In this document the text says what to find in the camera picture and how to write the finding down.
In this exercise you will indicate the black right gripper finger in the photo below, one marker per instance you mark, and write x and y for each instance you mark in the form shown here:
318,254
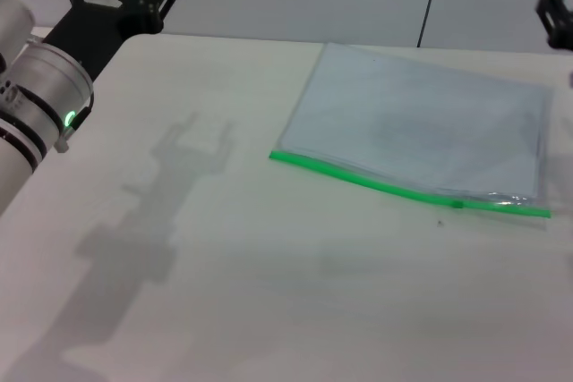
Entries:
557,15

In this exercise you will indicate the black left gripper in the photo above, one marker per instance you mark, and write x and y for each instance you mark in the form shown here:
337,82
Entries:
96,26

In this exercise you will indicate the transparent green-zipper document bag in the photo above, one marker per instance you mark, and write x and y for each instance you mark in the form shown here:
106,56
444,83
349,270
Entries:
403,113

